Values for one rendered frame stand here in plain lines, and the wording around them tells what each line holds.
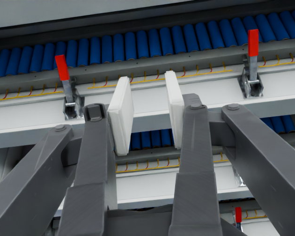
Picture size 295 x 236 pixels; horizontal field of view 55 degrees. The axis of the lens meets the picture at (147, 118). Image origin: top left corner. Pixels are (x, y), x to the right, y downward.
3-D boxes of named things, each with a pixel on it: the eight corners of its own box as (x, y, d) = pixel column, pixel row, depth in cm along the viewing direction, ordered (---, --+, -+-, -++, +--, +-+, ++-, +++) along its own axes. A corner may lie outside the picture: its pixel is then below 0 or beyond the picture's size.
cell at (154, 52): (158, 36, 50) (162, 62, 47) (148, 37, 51) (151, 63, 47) (157, 27, 49) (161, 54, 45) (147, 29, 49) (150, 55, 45)
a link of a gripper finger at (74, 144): (110, 161, 15) (55, 167, 15) (120, 122, 20) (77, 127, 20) (105, 136, 14) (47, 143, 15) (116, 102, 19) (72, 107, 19)
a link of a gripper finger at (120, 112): (128, 155, 17) (115, 157, 17) (134, 111, 23) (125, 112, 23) (119, 108, 16) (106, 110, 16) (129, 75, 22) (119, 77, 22)
